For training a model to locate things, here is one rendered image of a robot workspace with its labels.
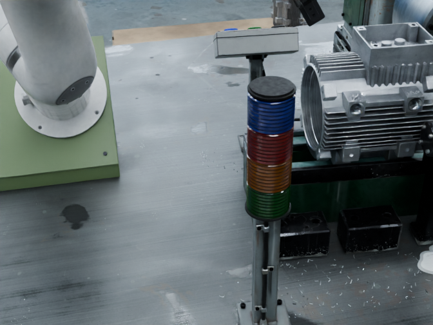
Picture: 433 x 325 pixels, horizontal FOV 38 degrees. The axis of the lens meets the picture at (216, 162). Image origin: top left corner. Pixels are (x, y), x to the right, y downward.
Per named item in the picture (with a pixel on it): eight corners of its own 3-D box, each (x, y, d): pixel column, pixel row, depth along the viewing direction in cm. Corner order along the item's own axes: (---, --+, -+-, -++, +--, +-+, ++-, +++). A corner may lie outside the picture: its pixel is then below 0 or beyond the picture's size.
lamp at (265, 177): (286, 166, 88) (287, 138, 85) (295, 191, 83) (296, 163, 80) (243, 169, 87) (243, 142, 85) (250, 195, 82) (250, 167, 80)
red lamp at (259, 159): (287, 138, 85) (288, 109, 83) (296, 163, 80) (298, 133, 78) (243, 142, 85) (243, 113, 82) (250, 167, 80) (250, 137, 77)
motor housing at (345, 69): (391, 118, 129) (404, 31, 118) (429, 170, 113) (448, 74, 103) (296, 126, 127) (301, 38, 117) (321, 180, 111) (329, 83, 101)
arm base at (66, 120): (28, 148, 130) (10, 133, 112) (4, 62, 132) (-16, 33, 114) (117, 124, 133) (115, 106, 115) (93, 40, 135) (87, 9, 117)
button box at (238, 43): (292, 53, 136) (291, 29, 136) (299, 51, 129) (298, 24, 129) (214, 59, 135) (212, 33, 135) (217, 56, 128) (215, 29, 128)
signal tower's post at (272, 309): (283, 300, 104) (296, 69, 81) (294, 338, 97) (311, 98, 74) (236, 305, 103) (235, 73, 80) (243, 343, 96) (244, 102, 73)
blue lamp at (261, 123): (288, 109, 83) (290, 78, 80) (298, 133, 78) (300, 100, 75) (243, 113, 82) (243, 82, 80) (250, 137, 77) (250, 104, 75)
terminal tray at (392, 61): (410, 58, 117) (416, 21, 113) (433, 83, 108) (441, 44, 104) (348, 62, 116) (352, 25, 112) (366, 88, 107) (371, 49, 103)
